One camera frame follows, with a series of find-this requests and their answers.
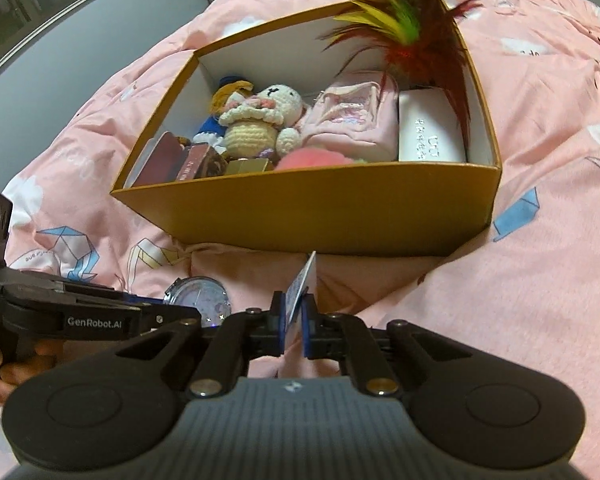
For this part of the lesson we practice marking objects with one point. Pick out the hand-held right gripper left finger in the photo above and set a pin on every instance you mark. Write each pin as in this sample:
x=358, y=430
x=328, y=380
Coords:
x=282, y=322

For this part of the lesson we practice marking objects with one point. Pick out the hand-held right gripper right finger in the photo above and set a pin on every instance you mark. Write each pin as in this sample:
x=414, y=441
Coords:
x=308, y=332

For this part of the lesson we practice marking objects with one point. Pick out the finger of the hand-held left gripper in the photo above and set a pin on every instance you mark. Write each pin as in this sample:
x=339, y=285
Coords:
x=145, y=301
x=167, y=316

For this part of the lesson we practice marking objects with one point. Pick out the white and blue card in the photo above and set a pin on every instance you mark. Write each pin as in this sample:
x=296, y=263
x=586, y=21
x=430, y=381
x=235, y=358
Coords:
x=302, y=280

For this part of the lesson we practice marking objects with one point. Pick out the orange cardboard box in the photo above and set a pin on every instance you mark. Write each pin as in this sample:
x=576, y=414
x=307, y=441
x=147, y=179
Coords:
x=330, y=210

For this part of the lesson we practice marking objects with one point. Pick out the pink fluffy ball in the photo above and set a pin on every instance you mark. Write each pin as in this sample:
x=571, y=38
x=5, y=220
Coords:
x=310, y=160

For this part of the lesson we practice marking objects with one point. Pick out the colourful feather toy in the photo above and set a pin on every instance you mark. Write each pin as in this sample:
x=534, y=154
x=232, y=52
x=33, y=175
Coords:
x=415, y=55

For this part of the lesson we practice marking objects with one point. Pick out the person's left hand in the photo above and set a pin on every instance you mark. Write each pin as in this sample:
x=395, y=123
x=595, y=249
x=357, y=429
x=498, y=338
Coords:
x=20, y=372

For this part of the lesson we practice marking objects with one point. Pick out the reddish flat box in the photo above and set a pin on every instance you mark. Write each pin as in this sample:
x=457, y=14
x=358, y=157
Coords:
x=162, y=160

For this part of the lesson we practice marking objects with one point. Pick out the brown box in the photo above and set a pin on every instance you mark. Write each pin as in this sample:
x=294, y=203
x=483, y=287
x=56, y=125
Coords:
x=202, y=162

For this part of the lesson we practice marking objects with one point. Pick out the gold box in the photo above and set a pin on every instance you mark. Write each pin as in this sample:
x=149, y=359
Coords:
x=247, y=166

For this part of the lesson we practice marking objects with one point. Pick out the cream crochet bear doll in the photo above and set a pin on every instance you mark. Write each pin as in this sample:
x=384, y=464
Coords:
x=260, y=130

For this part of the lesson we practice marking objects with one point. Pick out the pink pouch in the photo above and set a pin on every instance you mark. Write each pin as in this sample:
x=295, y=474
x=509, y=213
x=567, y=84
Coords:
x=350, y=130

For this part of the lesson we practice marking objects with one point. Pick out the blue doll with yellow hair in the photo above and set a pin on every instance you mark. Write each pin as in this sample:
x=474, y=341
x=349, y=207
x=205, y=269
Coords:
x=227, y=91

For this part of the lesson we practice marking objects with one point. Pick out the white case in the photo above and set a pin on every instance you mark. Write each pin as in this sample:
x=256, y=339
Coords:
x=430, y=130

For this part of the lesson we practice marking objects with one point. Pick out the pink printed blanket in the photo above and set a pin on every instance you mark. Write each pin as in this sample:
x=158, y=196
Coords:
x=555, y=285

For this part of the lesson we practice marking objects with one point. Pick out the window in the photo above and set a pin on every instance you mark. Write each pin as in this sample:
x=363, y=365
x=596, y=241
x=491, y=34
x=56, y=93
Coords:
x=30, y=5

